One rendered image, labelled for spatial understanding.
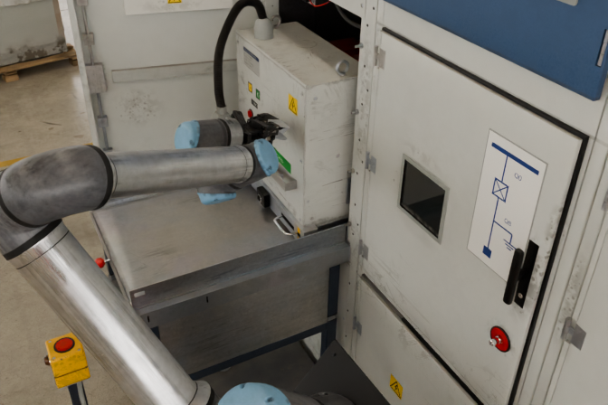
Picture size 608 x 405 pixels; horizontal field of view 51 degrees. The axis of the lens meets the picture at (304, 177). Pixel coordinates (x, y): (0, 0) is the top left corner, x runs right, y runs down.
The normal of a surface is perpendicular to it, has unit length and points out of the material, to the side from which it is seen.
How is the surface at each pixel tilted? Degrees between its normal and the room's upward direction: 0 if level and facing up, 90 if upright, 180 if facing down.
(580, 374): 90
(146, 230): 0
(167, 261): 0
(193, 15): 90
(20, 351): 0
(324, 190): 90
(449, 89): 90
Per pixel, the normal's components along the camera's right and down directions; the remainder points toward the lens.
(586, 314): -0.88, 0.24
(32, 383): 0.01, -0.85
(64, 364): 0.47, 0.47
